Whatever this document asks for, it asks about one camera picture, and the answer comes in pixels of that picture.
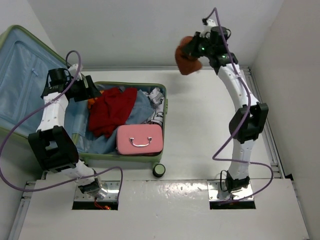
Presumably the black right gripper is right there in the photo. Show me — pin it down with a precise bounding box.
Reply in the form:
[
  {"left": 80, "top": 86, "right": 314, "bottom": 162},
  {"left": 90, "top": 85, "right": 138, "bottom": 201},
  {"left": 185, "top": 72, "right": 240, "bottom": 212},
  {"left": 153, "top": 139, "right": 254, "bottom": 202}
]
[{"left": 181, "top": 32, "right": 214, "bottom": 59}]

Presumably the orange patterned plush garment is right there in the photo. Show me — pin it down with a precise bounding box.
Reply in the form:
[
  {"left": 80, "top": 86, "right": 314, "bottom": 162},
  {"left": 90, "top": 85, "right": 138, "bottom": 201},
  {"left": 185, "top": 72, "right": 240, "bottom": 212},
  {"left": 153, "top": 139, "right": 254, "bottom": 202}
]
[{"left": 87, "top": 90, "right": 104, "bottom": 110}]

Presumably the brown cloth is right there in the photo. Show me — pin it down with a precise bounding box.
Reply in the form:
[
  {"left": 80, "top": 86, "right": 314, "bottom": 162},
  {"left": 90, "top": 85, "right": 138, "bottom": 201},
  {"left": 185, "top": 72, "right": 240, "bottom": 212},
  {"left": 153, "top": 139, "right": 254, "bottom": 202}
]
[{"left": 175, "top": 36, "right": 203, "bottom": 76}]

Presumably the red garment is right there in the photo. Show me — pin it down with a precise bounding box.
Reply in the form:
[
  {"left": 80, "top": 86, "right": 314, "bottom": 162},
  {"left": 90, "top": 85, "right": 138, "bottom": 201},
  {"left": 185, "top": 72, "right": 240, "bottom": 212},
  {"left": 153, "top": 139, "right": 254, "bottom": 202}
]
[{"left": 88, "top": 87, "right": 138, "bottom": 138}]

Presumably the green hardshell suitcase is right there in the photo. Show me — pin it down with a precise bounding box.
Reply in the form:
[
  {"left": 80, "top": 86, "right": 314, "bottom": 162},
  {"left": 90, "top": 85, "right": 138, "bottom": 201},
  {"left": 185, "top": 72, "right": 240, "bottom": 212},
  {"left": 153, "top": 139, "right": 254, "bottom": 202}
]
[{"left": 0, "top": 25, "right": 165, "bottom": 178}]

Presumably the newspaper print garment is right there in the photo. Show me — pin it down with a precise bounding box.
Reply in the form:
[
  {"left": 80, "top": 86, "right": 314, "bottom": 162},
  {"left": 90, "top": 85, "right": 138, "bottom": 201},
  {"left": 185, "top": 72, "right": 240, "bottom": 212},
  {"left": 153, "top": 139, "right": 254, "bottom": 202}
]
[{"left": 145, "top": 87, "right": 165, "bottom": 127}]

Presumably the pink cosmetic case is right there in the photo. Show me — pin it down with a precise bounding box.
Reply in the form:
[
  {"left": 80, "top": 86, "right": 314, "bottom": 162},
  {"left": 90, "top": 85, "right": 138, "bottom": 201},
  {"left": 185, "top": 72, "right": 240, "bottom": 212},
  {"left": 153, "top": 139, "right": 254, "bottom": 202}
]
[{"left": 116, "top": 124, "right": 164, "bottom": 155}]

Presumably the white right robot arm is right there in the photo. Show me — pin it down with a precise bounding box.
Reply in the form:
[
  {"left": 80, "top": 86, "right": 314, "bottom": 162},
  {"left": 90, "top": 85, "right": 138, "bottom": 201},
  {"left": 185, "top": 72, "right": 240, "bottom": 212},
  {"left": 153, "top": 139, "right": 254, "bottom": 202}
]
[{"left": 182, "top": 26, "right": 269, "bottom": 193}]

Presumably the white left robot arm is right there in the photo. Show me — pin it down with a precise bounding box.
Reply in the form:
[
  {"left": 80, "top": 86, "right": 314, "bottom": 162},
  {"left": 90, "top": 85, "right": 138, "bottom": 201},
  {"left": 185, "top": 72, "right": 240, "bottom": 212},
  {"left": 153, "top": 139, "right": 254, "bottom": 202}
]
[{"left": 28, "top": 64, "right": 106, "bottom": 200}]

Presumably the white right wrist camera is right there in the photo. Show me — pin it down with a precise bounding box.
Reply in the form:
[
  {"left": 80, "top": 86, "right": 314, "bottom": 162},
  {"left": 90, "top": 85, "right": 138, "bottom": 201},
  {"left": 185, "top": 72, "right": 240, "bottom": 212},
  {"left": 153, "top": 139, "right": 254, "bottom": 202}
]
[{"left": 200, "top": 18, "right": 218, "bottom": 39}]

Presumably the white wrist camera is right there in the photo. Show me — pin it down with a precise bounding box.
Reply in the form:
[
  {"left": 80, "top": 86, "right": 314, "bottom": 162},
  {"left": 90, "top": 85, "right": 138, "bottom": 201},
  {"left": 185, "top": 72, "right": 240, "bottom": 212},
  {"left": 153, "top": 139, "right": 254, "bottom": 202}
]
[
  {"left": 67, "top": 63, "right": 83, "bottom": 81},
  {"left": 200, "top": 18, "right": 218, "bottom": 39}
]

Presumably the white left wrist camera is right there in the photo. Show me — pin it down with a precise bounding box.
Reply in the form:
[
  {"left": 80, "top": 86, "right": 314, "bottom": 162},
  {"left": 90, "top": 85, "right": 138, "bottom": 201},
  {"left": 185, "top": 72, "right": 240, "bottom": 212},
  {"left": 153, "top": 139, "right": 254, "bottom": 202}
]
[{"left": 67, "top": 63, "right": 83, "bottom": 81}]

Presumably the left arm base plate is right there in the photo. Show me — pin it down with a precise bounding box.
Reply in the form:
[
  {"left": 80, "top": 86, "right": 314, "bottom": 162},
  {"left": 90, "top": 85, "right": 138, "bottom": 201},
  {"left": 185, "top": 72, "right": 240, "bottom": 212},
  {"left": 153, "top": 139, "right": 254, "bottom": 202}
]
[{"left": 74, "top": 181, "right": 120, "bottom": 202}]

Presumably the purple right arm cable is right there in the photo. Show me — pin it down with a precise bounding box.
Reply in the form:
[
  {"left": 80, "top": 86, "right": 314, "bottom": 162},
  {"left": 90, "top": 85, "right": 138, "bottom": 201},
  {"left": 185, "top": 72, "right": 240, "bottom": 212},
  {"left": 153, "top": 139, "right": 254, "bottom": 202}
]
[{"left": 211, "top": 7, "right": 275, "bottom": 205}]

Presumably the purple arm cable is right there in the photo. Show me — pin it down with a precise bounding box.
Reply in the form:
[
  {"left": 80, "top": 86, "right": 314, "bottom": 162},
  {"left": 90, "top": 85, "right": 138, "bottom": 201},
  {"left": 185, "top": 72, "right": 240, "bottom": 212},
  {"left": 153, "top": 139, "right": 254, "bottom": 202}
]
[
  {"left": 0, "top": 50, "right": 124, "bottom": 193},
  {"left": 211, "top": 7, "right": 275, "bottom": 205}
]

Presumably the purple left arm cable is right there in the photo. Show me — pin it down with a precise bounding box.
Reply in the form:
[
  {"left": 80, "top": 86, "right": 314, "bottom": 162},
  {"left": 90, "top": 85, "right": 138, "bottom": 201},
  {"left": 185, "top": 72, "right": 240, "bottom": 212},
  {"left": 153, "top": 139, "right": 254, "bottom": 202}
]
[{"left": 0, "top": 50, "right": 124, "bottom": 193}]

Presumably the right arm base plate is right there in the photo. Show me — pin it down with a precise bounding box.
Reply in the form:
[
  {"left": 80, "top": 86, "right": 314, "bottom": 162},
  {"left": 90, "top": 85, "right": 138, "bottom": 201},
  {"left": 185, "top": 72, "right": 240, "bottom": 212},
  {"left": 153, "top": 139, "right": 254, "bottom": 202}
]
[{"left": 207, "top": 180, "right": 254, "bottom": 203}]

